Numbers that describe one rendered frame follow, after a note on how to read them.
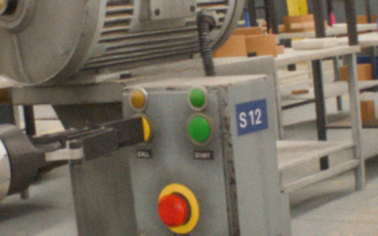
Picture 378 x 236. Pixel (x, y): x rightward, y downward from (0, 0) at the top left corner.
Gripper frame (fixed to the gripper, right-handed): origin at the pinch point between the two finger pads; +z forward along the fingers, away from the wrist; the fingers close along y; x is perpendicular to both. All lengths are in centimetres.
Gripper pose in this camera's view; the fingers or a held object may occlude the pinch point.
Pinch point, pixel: (119, 134)
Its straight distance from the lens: 115.2
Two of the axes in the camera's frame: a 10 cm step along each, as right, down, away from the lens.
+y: 7.6, -0.1, -6.5
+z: 6.4, -1.4, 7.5
